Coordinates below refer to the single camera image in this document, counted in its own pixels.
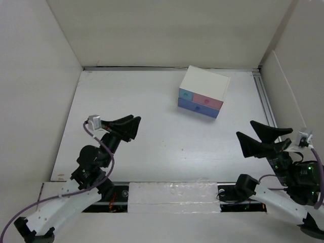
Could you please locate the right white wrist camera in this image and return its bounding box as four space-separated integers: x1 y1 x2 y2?
294 128 313 152

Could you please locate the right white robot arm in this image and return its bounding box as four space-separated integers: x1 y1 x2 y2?
234 120 323 240

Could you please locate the white drawer organizer cabinet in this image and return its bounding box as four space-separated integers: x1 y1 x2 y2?
180 65 230 101

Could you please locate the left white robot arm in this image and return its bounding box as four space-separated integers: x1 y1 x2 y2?
14 115 141 242

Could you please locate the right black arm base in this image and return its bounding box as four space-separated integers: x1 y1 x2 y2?
216 174 267 213

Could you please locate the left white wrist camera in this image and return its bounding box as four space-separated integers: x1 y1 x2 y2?
88 115 104 132

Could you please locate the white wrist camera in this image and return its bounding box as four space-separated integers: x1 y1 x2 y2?
294 128 313 152
88 115 104 132

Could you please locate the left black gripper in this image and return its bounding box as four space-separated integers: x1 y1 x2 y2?
100 114 140 167

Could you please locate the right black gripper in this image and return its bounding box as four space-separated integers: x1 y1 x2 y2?
235 119 296 185

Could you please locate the pink drawer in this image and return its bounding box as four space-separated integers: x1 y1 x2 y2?
192 93 223 110

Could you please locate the metal rail right edge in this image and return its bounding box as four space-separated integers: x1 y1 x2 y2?
253 71 294 178

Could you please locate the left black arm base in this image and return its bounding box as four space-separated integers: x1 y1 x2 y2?
83 182 129 213

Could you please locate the light blue drawer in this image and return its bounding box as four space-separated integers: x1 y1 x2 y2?
178 88 194 101

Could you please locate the purple blue drawer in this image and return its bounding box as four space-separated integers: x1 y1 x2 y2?
178 98 219 118

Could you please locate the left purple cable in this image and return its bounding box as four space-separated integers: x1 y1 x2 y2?
0 121 116 237

